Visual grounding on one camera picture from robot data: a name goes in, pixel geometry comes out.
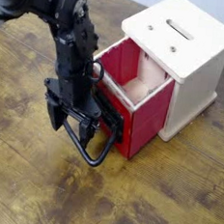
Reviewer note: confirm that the white wooden cabinet box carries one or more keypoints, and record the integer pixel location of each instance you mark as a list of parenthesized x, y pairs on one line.
[(187, 43)]

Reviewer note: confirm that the red wooden drawer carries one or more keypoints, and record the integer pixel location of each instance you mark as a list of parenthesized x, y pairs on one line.
[(133, 96)]

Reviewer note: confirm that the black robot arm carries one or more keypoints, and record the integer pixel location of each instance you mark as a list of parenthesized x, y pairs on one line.
[(76, 42)]

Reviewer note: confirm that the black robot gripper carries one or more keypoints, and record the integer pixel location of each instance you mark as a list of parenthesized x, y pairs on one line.
[(70, 94)]

